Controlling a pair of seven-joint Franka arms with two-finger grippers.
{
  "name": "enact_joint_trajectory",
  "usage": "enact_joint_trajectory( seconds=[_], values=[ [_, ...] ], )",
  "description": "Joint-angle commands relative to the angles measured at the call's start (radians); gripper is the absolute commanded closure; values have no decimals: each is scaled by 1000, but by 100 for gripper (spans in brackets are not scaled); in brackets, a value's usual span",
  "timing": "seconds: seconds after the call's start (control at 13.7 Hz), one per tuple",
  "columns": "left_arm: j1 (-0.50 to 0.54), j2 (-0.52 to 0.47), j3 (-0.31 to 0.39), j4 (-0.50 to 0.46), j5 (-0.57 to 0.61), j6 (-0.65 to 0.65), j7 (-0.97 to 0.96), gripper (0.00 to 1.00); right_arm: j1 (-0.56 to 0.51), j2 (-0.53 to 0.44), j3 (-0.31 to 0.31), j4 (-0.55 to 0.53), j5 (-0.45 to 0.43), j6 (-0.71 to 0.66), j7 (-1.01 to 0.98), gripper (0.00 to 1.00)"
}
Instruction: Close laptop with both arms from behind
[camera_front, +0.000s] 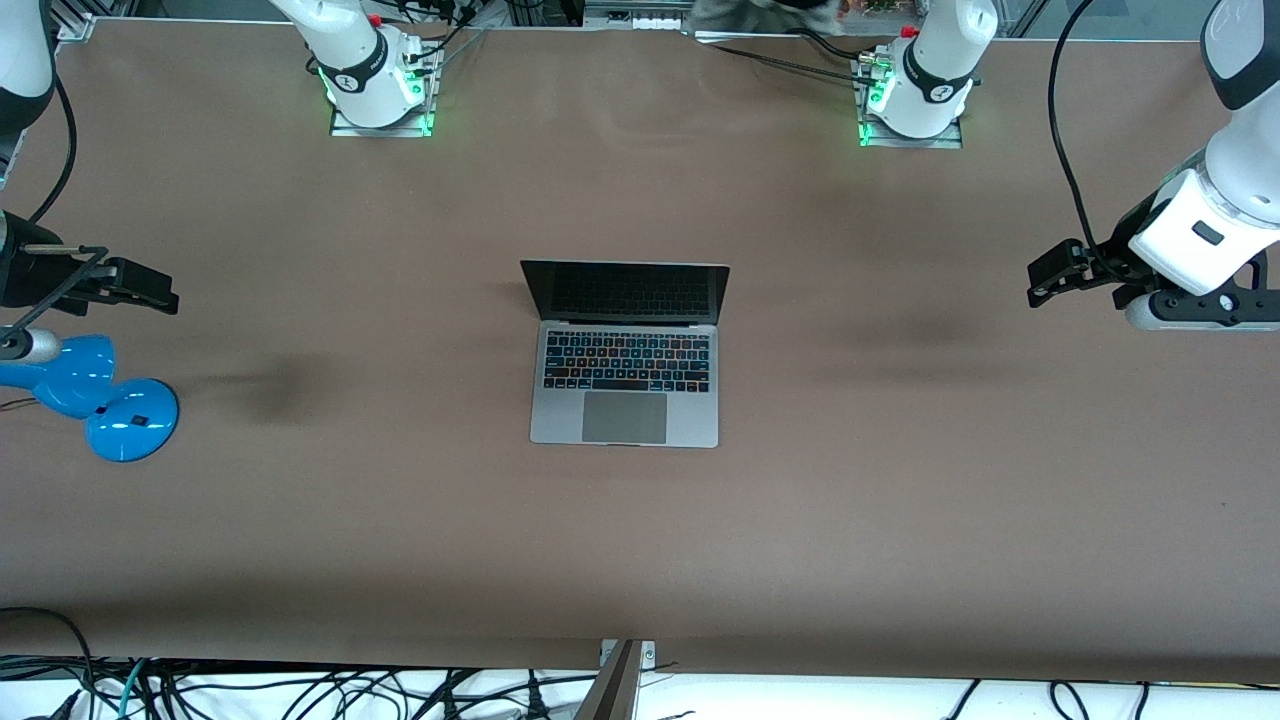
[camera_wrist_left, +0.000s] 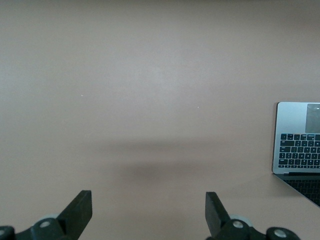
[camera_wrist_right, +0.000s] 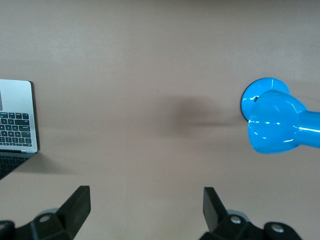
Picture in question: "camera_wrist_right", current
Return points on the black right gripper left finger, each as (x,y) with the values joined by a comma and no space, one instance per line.
(72,212)

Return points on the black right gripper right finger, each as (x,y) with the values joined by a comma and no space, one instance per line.
(215,215)

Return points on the silver grey laptop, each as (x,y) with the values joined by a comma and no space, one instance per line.
(17,100)

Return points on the blue desk lamp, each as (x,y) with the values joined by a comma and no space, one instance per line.
(272,120)

